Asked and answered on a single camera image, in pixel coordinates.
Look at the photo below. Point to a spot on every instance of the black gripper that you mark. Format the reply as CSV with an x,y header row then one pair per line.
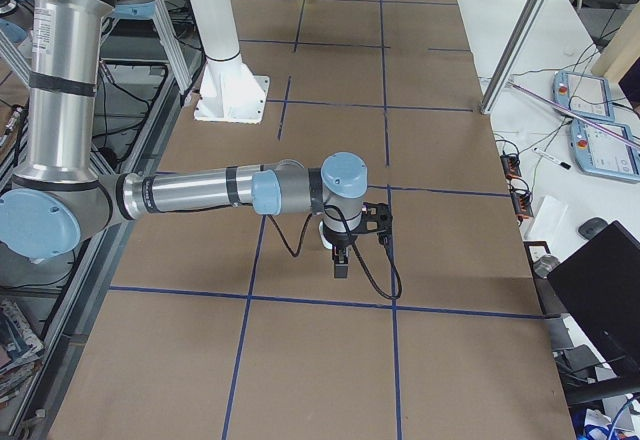
x,y
340,241

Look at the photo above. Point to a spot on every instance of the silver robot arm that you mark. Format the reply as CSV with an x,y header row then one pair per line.
x,y
56,201

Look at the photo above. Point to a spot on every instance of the stack of books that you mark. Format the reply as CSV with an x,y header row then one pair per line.
x,y
21,350

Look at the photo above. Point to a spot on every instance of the metal cylinder weight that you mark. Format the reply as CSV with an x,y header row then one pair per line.
x,y
544,265

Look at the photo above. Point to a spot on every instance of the black marker pen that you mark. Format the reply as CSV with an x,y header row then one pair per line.
x,y
543,154

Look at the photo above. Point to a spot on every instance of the grey computer mouse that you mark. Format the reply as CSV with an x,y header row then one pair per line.
x,y
591,227

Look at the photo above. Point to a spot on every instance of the black laptop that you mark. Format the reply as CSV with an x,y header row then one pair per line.
x,y
599,287

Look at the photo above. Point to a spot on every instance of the lower blue teach pendant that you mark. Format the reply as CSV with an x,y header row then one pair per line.
x,y
599,154

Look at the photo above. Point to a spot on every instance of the blue teach pendant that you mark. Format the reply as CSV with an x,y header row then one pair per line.
x,y
599,154
588,96

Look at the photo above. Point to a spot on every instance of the upper blue teach pendant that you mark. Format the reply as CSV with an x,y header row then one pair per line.
x,y
588,96

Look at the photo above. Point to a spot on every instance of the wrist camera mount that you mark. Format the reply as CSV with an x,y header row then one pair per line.
x,y
376,218

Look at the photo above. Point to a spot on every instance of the aluminium frame post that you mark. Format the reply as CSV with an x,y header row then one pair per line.
x,y
508,59

